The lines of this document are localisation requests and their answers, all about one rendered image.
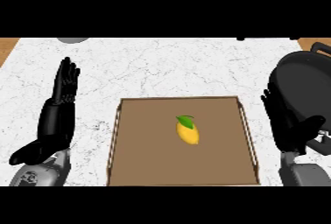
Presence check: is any dark grey pot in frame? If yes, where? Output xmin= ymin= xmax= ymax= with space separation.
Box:
xmin=268 ymin=41 xmax=331 ymax=156

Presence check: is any brown wooden tray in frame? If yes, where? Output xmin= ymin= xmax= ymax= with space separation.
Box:
xmin=105 ymin=95 xmax=263 ymax=187

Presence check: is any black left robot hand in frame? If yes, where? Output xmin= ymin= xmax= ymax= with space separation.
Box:
xmin=7 ymin=56 xmax=81 ymax=166

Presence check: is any grey round object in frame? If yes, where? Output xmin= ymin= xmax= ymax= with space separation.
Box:
xmin=56 ymin=38 xmax=92 ymax=45

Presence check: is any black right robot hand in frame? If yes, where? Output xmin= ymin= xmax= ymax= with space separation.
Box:
xmin=260 ymin=82 xmax=327 ymax=156

